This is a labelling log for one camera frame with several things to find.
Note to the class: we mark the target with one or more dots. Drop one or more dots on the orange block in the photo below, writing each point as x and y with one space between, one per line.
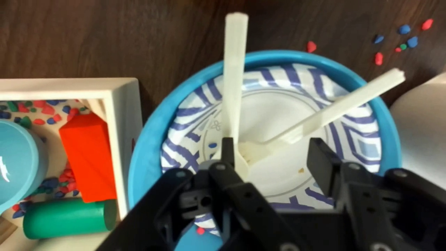
86 145

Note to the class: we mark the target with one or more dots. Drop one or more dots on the white wooden box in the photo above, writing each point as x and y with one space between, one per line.
113 99

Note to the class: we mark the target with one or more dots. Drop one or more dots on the green cylinder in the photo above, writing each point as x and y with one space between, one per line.
68 218

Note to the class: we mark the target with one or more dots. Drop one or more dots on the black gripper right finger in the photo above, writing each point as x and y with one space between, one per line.
397 211

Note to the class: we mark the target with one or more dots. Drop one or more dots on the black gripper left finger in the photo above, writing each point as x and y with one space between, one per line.
212 210

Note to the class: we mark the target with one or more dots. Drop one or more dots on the teal round lid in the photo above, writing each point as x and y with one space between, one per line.
24 162

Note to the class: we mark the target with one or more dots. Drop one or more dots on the blue bowl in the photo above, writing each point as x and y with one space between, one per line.
145 165

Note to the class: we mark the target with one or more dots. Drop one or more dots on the white plastic spoon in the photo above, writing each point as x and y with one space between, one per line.
235 30
254 152

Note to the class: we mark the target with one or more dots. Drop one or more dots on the beige plastic cup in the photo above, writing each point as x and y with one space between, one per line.
419 116

